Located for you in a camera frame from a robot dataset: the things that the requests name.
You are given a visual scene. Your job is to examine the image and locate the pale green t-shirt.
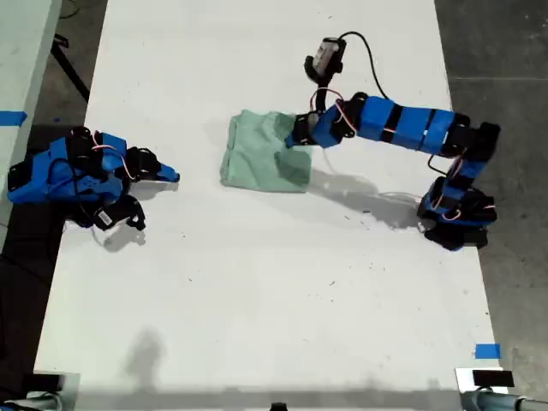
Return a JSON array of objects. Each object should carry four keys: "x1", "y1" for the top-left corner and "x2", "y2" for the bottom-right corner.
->
[{"x1": 219, "y1": 109, "x2": 313, "y2": 194}]

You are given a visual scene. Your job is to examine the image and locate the black stand leg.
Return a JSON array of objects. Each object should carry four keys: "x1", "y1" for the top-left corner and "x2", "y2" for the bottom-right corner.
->
[{"x1": 50, "y1": 35, "x2": 92, "y2": 103}]

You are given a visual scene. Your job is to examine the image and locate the long blue tape strip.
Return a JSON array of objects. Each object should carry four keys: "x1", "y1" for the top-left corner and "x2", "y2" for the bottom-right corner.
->
[{"x1": 0, "y1": 110, "x2": 27, "y2": 127}]

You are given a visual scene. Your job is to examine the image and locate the pale green white bench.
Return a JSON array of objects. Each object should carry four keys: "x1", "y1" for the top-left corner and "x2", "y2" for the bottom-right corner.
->
[{"x1": 0, "y1": 0, "x2": 63, "y2": 253}]

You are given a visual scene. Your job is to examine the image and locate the small black box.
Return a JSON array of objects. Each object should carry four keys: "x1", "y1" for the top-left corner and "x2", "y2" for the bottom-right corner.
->
[
  {"x1": 472, "y1": 370, "x2": 515, "y2": 388},
  {"x1": 27, "y1": 373, "x2": 63, "y2": 393}
]

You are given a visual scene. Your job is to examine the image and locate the pale green bundle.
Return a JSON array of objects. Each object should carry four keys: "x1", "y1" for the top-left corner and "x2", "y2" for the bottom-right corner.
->
[{"x1": 0, "y1": 391, "x2": 65, "y2": 411}]

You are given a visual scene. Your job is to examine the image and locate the short blue tape strip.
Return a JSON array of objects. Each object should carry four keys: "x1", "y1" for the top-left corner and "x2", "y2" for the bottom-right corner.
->
[{"x1": 474, "y1": 343, "x2": 502, "y2": 360}]

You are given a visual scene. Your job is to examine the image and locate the grey green tube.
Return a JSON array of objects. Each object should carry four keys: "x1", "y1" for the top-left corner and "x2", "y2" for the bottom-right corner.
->
[{"x1": 460, "y1": 387, "x2": 548, "y2": 411}]

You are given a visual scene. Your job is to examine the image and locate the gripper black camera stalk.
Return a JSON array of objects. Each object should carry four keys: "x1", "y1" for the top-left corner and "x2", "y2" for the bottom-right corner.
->
[
  {"x1": 304, "y1": 55, "x2": 339, "y2": 115},
  {"x1": 119, "y1": 196, "x2": 147, "y2": 232}
]

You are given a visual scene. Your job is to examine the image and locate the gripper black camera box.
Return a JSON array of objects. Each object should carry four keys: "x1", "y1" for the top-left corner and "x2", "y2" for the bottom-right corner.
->
[
  {"x1": 314, "y1": 37, "x2": 348, "y2": 74},
  {"x1": 93, "y1": 207, "x2": 123, "y2": 230}
]

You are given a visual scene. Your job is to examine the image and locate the gripper black camera cable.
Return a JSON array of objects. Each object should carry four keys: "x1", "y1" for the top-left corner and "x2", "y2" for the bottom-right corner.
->
[{"x1": 337, "y1": 30, "x2": 389, "y2": 102}]

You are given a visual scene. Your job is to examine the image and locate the dark floor cables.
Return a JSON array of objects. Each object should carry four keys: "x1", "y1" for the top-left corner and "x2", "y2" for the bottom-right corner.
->
[{"x1": 59, "y1": 0, "x2": 82, "y2": 21}]

